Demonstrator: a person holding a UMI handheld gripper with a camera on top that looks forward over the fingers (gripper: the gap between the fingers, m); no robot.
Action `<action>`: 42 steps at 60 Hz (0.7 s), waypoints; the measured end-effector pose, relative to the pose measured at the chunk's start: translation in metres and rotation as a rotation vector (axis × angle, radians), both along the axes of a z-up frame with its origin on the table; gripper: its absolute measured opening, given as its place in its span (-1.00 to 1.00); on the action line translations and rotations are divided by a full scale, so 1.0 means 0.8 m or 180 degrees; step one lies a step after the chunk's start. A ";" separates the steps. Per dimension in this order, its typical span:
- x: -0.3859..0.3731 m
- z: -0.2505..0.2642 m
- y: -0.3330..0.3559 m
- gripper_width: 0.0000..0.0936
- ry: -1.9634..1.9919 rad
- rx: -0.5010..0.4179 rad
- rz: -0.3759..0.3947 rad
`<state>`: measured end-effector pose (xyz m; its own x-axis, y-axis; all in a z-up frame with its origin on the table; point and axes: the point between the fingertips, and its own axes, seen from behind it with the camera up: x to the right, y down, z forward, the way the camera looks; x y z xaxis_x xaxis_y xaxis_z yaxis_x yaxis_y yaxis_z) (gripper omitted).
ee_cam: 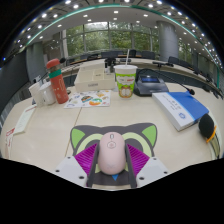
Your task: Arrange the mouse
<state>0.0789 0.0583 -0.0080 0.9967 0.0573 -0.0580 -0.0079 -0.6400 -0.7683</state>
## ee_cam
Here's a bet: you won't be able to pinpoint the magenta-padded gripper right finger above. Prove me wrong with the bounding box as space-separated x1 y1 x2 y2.
124 143 169 189

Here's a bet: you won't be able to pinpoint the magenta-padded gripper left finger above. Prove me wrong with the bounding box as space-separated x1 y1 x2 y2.
53 143 101 189

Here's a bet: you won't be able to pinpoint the pink computer mouse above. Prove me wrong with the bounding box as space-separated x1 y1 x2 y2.
97 131 127 176

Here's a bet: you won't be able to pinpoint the cat-face mouse pad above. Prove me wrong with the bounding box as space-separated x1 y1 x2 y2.
69 122 158 188

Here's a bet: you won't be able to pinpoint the colourful sticker sheet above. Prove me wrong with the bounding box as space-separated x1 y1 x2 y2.
63 89 112 109

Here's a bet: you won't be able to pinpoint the blue and white book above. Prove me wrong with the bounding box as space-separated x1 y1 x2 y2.
151 90 210 132

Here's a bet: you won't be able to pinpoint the pale yellow booklet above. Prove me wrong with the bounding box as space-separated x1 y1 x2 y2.
13 104 38 136

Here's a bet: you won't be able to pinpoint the white lidded mug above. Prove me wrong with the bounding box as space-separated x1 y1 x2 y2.
39 80 57 106

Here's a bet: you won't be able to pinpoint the black handheld microphone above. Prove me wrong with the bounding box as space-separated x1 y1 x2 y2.
198 113 223 159

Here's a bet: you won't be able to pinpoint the red drink bottle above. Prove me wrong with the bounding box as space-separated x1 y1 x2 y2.
45 58 70 105

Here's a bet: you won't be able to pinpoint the green printed paper drink cup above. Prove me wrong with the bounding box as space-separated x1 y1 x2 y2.
113 49 138 99

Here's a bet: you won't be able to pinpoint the cream cardboard box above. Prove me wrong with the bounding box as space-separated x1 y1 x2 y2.
73 68 117 93

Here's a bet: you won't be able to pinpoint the red and white magazine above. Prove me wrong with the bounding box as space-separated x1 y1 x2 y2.
4 127 16 158

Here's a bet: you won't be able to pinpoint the white paper cup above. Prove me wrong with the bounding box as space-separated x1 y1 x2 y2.
28 81 46 108

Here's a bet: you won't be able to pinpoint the dark office chairs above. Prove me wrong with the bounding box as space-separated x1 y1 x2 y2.
66 49 221 98

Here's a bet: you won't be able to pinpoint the ceiling lights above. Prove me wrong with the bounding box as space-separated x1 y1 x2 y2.
3 0 221 68

